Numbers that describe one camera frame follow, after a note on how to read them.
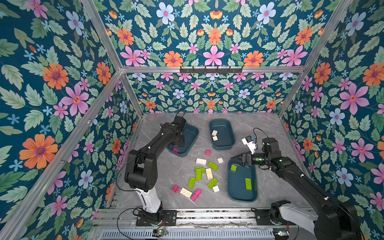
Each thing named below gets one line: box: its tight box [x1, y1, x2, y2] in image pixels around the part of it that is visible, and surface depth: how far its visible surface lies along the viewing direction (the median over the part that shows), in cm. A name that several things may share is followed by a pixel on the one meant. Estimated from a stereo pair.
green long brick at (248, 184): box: [245, 178, 253, 190], surface depth 86 cm
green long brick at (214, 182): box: [207, 178, 219, 189], surface depth 87 cm
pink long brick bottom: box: [191, 189, 202, 202], surface depth 81 cm
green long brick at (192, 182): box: [187, 177, 196, 189], surface depth 88 cm
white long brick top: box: [196, 157, 207, 165], surface depth 95 cm
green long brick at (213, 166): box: [208, 161, 219, 171], surface depth 94 cm
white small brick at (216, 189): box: [213, 185, 220, 193], surface depth 84 cm
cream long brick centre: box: [205, 167, 214, 180], surface depth 89 cm
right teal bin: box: [227, 160, 258, 203], surface depth 86 cm
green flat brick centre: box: [194, 166, 206, 174], surface depth 91 cm
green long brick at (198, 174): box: [196, 169, 202, 181], surface depth 90 cm
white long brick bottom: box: [179, 187, 193, 199], surface depth 82 cm
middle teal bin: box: [209, 118, 236, 151], surface depth 107 cm
